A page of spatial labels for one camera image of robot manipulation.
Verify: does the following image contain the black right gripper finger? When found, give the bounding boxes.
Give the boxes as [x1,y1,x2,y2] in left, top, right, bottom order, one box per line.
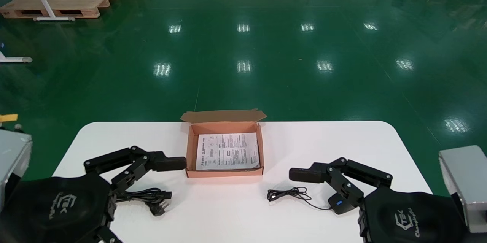
[288,157,393,208]

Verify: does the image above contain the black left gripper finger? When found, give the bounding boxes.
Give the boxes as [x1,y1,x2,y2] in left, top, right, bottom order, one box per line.
[84,146,187,195]

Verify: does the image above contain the printed white instruction sheet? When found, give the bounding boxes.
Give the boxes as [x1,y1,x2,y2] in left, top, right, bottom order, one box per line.
[195,132,260,171]

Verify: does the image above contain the gray left wrist camera mount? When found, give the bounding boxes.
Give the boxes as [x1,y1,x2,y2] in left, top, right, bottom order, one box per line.
[0,129,33,213]

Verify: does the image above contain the gray right wrist camera mount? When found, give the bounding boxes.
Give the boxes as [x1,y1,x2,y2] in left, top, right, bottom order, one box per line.
[438,145,487,234]

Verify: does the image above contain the gray wrist camera mount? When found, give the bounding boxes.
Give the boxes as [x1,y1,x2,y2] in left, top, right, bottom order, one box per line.
[438,145,487,234]
[0,129,33,213]

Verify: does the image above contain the white floor foot bar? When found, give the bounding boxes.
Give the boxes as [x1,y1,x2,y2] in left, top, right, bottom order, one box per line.
[0,51,33,64]

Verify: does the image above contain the large wooden pallet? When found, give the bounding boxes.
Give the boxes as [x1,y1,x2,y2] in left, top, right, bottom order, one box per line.
[0,0,119,19]

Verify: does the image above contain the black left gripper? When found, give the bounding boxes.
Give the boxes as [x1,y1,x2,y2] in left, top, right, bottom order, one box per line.
[0,174,123,243]

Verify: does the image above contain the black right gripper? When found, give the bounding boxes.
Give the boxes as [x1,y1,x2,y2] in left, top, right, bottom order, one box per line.
[358,188,468,243]

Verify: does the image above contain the black wired computer mouse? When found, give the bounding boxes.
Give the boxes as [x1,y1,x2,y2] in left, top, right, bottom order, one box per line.
[267,187,357,215]

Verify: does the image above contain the black power cable with plug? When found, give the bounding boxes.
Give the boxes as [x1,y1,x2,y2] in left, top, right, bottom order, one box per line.
[114,187,173,217]

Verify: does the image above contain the brown cardboard storage box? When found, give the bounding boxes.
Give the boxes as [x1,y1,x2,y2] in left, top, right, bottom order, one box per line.
[180,109,267,179]

